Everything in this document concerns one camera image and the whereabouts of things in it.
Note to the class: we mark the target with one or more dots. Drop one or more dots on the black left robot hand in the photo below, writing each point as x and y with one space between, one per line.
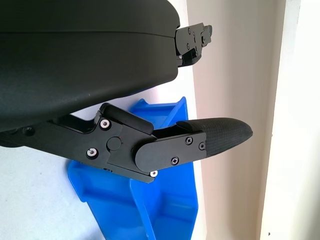
75 62

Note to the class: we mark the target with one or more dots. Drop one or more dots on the blue plastic tray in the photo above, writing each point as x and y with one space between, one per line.
172 202

